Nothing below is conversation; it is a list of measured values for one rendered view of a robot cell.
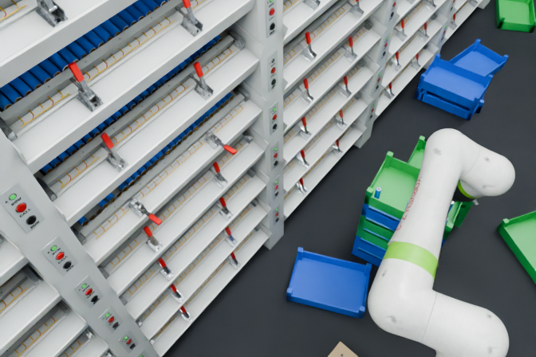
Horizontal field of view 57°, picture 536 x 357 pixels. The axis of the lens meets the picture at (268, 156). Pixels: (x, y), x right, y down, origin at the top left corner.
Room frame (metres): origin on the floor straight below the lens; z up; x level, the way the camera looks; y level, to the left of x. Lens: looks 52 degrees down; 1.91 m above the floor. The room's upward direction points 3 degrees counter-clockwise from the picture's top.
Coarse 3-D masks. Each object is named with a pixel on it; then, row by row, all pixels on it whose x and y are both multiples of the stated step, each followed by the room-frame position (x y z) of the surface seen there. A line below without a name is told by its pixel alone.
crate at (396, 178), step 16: (384, 160) 1.08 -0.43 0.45; (400, 160) 1.07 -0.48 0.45; (384, 176) 1.04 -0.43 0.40; (400, 176) 1.04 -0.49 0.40; (416, 176) 1.03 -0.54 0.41; (368, 192) 0.93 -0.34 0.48; (384, 192) 0.97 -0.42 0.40; (400, 192) 0.97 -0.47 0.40; (384, 208) 0.89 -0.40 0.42; (400, 208) 0.90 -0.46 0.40; (448, 224) 0.79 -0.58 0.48
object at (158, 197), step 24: (240, 120) 0.92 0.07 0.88; (192, 168) 0.77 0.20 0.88; (144, 192) 0.69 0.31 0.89; (168, 192) 0.70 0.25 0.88; (96, 216) 0.62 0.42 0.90; (120, 216) 0.62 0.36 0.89; (144, 216) 0.63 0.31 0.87; (96, 240) 0.56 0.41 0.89; (120, 240) 0.57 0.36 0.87; (96, 264) 0.52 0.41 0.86
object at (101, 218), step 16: (240, 96) 0.98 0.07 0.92; (224, 112) 0.92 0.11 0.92; (208, 128) 0.87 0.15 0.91; (192, 144) 0.82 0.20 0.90; (176, 160) 0.77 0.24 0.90; (144, 176) 0.72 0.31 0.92; (128, 192) 0.67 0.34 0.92; (112, 208) 0.63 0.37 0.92; (96, 224) 0.59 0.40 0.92; (112, 224) 0.60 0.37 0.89
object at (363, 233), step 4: (360, 228) 0.93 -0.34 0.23; (360, 232) 0.93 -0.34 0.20; (364, 232) 0.92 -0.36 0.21; (368, 232) 0.94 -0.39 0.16; (360, 236) 0.92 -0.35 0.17; (364, 236) 0.92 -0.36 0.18; (368, 236) 0.91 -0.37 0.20; (372, 236) 0.90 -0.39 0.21; (376, 236) 0.92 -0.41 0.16; (368, 240) 0.90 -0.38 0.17; (372, 240) 0.90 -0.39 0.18; (376, 240) 0.89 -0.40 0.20; (380, 240) 0.88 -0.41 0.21; (384, 240) 0.90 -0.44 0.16; (376, 244) 0.89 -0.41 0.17; (380, 244) 0.88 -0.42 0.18; (384, 244) 0.87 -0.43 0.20; (384, 248) 0.87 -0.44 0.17
